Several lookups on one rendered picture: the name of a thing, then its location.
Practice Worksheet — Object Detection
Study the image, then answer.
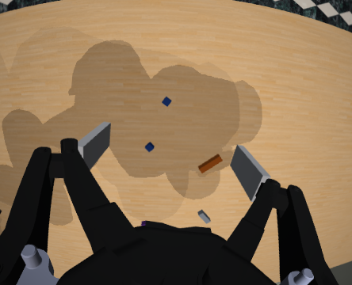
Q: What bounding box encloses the grey rod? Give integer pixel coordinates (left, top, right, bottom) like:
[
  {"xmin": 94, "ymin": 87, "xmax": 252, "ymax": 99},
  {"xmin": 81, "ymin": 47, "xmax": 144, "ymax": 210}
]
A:
[{"xmin": 198, "ymin": 210, "xmax": 211, "ymax": 224}]

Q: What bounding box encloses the orange-brown rectangular bar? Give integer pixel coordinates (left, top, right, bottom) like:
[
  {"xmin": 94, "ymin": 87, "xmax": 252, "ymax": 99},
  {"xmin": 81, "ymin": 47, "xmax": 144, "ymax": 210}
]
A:
[{"xmin": 198, "ymin": 154, "xmax": 223, "ymax": 173}]

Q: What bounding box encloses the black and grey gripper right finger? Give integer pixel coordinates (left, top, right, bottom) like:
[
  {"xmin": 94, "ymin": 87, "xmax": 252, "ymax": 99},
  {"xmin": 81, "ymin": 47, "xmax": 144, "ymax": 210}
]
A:
[{"xmin": 202, "ymin": 145, "xmax": 339, "ymax": 285}]

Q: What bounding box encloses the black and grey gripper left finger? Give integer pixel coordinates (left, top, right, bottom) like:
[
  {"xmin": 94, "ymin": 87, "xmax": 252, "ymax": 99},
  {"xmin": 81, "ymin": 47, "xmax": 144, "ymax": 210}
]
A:
[{"xmin": 0, "ymin": 122, "xmax": 166, "ymax": 285}]

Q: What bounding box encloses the small blue block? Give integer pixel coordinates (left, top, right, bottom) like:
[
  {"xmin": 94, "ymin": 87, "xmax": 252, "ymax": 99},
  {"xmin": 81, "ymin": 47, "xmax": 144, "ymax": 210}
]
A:
[
  {"xmin": 162, "ymin": 97, "xmax": 171, "ymax": 107},
  {"xmin": 145, "ymin": 142, "xmax": 155, "ymax": 152}
]

